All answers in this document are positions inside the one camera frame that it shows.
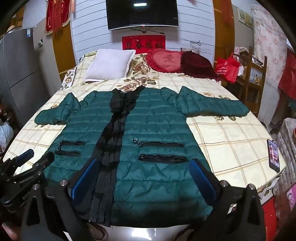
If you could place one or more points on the grey refrigerator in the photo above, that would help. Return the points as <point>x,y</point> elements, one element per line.
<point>23,76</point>

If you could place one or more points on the red floor mat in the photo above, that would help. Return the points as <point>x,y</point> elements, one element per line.
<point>269,220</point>

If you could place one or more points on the floral pink curtain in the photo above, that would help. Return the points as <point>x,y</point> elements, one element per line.
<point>268,51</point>

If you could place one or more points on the red heart-shaped pillow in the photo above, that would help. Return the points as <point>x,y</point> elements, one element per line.
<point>164,60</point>

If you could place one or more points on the framed wall picture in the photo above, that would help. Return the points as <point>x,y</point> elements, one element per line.
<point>245,17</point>

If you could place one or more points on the red fringed hanging banner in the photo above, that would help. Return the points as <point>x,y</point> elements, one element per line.
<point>54,16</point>

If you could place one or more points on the green puffer jacket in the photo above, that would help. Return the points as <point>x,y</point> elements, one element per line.
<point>148,122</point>

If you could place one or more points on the wall-mounted television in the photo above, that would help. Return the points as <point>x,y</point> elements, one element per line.
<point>141,14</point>

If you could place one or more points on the red shopping bag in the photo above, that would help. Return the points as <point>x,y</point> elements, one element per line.
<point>226,68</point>

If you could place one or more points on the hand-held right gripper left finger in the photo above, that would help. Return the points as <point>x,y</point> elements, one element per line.
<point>83,178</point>

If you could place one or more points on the bed with floral checked sheet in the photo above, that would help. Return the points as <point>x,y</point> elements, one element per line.
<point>222,139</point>

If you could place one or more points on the red paper wall banner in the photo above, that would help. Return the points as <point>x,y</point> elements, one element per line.
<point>143,42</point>

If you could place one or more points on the white square pillow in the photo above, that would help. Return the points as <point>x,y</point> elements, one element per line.
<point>108,66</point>

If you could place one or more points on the black smartphone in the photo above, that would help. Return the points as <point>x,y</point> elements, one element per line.
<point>273,155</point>

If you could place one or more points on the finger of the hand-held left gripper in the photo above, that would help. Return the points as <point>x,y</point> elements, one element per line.
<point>23,156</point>
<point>44,161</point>

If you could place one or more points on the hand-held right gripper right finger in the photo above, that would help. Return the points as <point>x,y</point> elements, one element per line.
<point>201,182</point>

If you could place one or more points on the white plastic bag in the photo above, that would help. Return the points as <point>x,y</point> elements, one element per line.
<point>5,136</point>

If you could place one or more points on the dark red velvet cushion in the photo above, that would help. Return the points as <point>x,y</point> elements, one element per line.
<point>198,66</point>

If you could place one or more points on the floral covered cabinet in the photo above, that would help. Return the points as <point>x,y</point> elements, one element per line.
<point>288,143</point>

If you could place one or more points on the red hanging cloth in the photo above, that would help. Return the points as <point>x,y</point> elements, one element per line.
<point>289,76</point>

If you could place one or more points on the wooden chair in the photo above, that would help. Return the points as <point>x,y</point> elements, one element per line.
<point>252,81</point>

